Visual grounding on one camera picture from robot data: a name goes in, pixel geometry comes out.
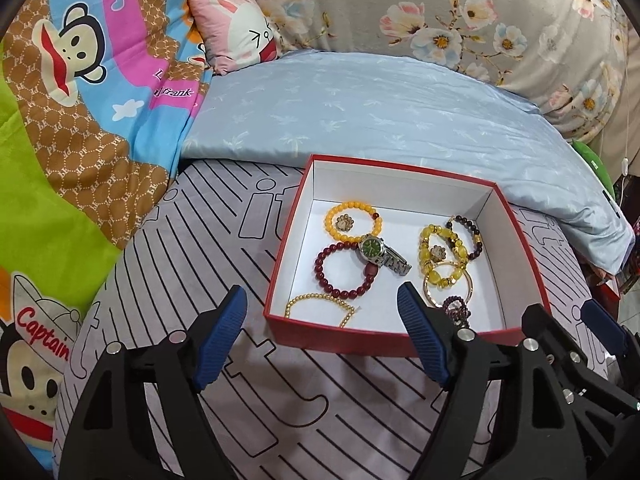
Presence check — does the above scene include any red furniture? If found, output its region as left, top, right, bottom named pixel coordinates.
left=595, top=265, right=633, bottom=311

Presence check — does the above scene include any purple bead bracelet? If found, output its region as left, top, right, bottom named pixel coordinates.
left=441, top=296, right=473, bottom=330

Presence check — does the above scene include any white cable with switch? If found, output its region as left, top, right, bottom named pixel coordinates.
left=600, top=10, right=633, bottom=181

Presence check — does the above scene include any colourful cartoon monkey blanket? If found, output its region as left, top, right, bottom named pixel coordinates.
left=0, top=0, right=241, bottom=461

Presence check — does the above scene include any gold bangle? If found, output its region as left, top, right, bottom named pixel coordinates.
left=422, top=261, right=473, bottom=308

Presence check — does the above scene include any light blue pillow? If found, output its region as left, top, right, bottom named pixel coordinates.
left=180, top=50, right=631, bottom=278

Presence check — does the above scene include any pink rabbit pillow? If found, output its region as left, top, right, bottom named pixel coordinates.
left=189, top=0, right=281, bottom=75

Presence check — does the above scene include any green plastic item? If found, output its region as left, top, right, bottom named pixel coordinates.
left=571, top=140, right=618, bottom=211

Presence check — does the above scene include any red bead bracelet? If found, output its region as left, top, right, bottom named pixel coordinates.
left=314, top=242, right=382, bottom=301

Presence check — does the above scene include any orange bead bracelet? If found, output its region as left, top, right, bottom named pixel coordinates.
left=324, top=201, right=383, bottom=241

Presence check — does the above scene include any gold bead chain bracelet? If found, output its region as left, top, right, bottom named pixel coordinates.
left=285, top=292, right=357, bottom=330

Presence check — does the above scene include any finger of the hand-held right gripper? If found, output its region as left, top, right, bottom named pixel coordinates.
left=580, top=299, right=640, bottom=391
left=520, top=303, right=601, bottom=411

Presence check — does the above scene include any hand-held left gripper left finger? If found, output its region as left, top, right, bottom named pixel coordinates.
left=60, top=285, right=248, bottom=480

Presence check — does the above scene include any red cardboard box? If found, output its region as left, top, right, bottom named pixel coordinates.
left=263, top=154, right=552, bottom=358

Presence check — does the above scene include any silver wristwatch green dial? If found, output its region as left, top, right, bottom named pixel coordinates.
left=357, top=234, right=413, bottom=277

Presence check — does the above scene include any dark and yellow bead bracelet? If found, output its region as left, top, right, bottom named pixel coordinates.
left=446, top=215, right=485, bottom=262

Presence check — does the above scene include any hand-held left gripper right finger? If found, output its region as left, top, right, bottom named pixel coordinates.
left=396, top=281, right=588, bottom=480

